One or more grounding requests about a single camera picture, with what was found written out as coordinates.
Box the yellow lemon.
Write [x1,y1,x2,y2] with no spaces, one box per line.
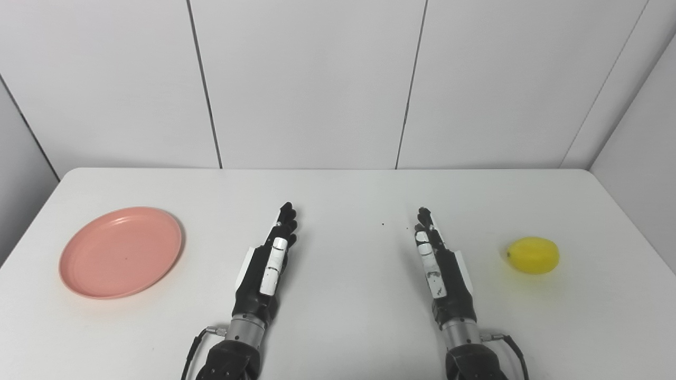
[506,236,560,275]

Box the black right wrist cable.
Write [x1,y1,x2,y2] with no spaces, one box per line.
[481,332,530,380]

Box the pink round plate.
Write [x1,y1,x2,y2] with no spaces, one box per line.
[59,206,184,300]

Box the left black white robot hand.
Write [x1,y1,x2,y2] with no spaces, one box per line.
[231,202,298,325]

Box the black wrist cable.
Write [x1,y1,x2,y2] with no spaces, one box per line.
[181,326,228,380]
[481,332,530,380]

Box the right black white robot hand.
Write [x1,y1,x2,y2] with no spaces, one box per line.
[414,206,478,329]

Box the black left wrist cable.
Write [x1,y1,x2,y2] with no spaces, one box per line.
[181,326,228,380]

